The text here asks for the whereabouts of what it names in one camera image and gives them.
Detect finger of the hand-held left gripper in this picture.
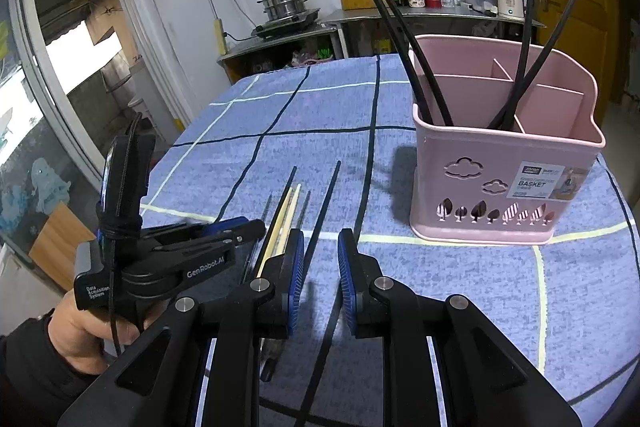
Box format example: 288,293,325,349
150,219,267,258
145,216,251,240

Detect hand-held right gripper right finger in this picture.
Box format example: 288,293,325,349
337,228,583,427

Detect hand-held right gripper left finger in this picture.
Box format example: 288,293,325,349
57,228,306,427

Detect grey chopstick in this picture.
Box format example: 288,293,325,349
296,190,311,235
240,193,274,286

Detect wooden chopstick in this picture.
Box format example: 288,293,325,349
257,187,296,278
272,183,302,258

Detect pink plastic utensil basket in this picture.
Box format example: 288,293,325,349
408,34,607,244

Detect person's left forearm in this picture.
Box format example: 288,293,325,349
0,312,108,427

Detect person's left hand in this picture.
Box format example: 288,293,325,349
47,289,158,373

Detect blue checked tablecloth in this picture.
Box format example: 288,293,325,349
135,53,638,427

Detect brown wooden stool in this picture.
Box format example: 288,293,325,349
27,202,97,293

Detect low steel counter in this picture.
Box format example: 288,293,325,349
217,24,338,84

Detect glass sliding door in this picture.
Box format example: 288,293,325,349
0,0,106,278

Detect black cooktop stove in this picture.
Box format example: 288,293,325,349
251,8,322,39

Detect steel steamer pot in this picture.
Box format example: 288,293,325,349
257,0,310,22

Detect black cable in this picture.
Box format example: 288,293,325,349
107,112,143,358

